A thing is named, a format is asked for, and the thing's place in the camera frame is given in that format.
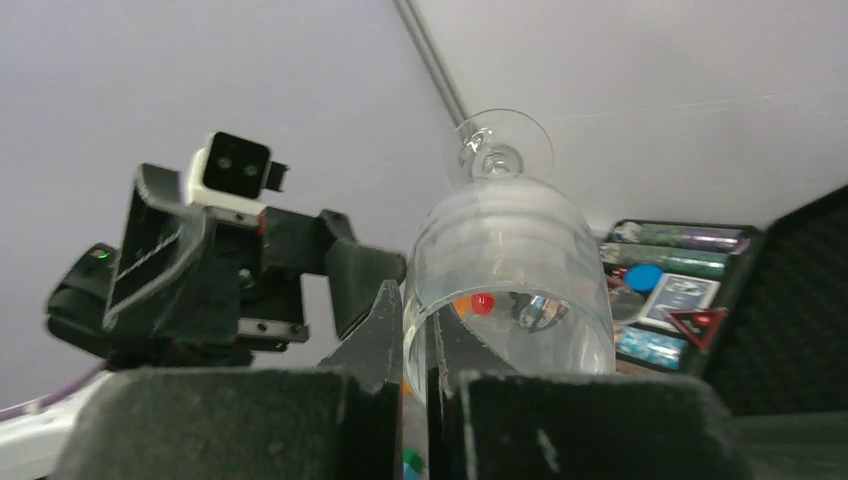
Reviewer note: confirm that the blue green toy block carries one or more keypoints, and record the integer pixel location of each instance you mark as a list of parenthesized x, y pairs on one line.
[(413, 464)]

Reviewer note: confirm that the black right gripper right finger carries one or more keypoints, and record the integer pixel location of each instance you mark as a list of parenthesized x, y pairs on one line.
[(487, 421)]

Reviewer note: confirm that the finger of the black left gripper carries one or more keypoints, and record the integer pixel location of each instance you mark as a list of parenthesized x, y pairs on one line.
[(163, 244), (355, 274)]

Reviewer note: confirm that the clear wine glass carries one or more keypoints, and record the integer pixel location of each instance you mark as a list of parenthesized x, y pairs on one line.
[(510, 257)]

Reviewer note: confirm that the black poker chip case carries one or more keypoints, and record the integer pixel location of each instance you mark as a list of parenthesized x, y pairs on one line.
[(774, 339)]

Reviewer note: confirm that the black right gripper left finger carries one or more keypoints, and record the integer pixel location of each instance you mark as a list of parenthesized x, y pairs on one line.
[(337, 420)]

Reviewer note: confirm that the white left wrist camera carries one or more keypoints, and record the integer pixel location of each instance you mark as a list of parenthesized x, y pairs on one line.
[(228, 175)]

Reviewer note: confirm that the blue round chip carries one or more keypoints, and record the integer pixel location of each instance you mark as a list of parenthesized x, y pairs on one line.
[(643, 279)]

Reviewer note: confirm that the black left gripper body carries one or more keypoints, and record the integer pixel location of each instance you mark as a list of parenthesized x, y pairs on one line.
[(247, 291)]

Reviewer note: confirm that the playing card deck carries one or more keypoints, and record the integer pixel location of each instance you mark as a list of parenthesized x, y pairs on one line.
[(676, 292)]

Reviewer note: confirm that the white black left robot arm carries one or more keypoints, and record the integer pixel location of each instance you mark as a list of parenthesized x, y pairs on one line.
[(33, 434)]

